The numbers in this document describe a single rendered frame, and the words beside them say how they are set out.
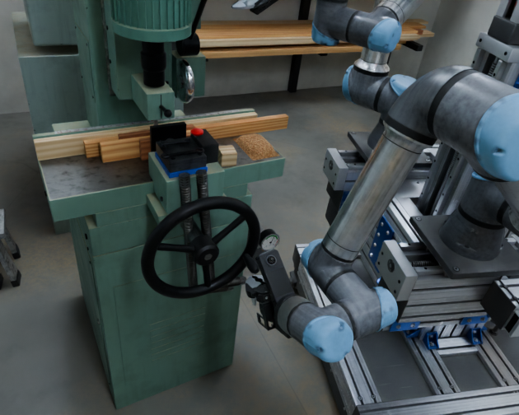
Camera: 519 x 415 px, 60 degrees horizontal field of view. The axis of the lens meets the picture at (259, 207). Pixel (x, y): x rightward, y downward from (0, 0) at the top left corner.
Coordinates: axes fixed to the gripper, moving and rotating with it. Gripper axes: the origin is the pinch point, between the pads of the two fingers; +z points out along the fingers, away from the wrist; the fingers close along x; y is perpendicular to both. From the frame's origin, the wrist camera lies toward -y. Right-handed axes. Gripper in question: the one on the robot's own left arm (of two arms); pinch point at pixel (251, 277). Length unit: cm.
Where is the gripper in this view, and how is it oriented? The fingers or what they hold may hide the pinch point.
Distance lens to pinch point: 107.0
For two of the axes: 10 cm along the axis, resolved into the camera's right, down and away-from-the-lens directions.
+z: -4.1, -1.2, 9.1
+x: 9.0, -2.3, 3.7
